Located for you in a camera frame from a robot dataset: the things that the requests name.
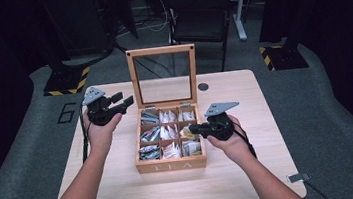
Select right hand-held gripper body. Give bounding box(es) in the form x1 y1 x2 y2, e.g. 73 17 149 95
194 99 244 144

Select yellow tea bag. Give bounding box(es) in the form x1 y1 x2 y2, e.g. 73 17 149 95
179 124 197 140

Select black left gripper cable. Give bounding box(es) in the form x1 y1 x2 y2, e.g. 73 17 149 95
75 101 101 199

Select grey metal bracket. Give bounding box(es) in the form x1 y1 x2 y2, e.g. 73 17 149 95
287 172 312 184

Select white desk leg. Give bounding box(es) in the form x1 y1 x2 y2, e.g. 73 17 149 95
231 0 256 42

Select assorted tea packets in compartments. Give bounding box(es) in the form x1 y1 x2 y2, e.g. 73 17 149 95
134 104 203 163

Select person's left hand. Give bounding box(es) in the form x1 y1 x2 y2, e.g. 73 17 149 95
81 106 127 157

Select black floor cable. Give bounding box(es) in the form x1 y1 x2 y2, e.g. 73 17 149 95
113 35 174 84

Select wooden tea box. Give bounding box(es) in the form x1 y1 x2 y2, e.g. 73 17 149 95
122 42 209 177

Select black folding chair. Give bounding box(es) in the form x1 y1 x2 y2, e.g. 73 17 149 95
163 0 241 78

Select white floor cable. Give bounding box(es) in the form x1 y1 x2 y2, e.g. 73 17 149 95
112 0 178 39

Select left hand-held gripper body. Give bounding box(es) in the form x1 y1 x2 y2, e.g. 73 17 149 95
80 83 125 129

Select person's right hand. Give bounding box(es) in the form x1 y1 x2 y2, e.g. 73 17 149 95
203 112 258 172

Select black round table grommet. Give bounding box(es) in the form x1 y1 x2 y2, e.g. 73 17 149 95
197 82 210 93

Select black stand base striped edge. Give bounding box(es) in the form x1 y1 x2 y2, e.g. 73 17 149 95
258 42 310 74
40 65 93 98

